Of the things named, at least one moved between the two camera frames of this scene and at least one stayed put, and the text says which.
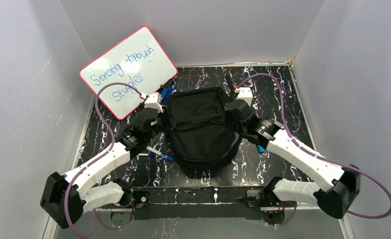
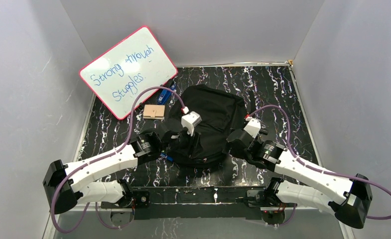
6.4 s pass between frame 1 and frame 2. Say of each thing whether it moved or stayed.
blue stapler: stayed
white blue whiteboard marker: stayed
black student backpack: moved
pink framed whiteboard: stayed
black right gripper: moved
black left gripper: moved
